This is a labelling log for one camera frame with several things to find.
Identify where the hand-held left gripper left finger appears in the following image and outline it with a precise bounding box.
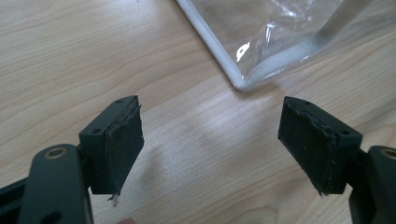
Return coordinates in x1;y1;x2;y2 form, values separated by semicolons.
78;94;146;206

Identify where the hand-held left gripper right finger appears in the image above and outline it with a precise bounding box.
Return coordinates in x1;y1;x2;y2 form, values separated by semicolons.
277;95;364;197

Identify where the clear plastic bag white trim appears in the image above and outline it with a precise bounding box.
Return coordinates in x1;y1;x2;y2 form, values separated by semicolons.
176;0;396;92

